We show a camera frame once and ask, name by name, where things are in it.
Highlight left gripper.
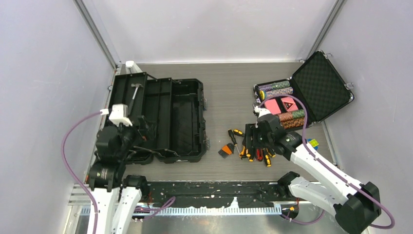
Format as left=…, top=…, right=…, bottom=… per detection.
left=109, top=115, right=156, bottom=158

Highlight red black pliers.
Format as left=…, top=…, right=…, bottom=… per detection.
left=256, top=149, right=263, bottom=161

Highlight black plastic toolbox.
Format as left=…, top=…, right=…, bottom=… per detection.
left=109, top=72, right=209, bottom=165

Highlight orange black bit holder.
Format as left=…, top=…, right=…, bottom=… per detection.
left=218, top=143, right=235, bottom=158

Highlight small steel hammer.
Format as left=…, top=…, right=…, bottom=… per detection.
left=128, top=83, right=143, bottom=110

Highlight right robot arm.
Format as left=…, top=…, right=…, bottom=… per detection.
left=245, top=114, right=384, bottom=234

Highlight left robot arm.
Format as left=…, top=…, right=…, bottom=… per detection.
left=87, top=116, right=157, bottom=234

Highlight pink card deck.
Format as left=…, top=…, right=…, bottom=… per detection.
left=264, top=99, right=282, bottom=115

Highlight yellow black screwdriver right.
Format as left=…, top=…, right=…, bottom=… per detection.
left=262, top=148, right=275, bottom=167

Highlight red card deck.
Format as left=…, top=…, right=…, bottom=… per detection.
left=281, top=97, right=299, bottom=112

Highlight poker chip row orange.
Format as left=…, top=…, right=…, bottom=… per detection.
left=280, top=117, right=306, bottom=129

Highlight poker chip row green red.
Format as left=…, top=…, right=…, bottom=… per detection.
left=277, top=110, right=305, bottom=122

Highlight poker chip row top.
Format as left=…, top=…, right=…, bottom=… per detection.
left=258, top=80, right=290, bottom=92

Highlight blue orange small object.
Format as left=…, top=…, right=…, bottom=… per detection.
left=307, top=138, right=319, bottom=151

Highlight white metronome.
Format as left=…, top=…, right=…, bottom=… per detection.
left=125, top=60, right=143, bottom=74

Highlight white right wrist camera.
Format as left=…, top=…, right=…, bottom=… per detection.
left=254, top=106, right=272, bottom=118

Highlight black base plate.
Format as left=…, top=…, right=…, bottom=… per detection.
left=141, top=181, right=303, bottom=208

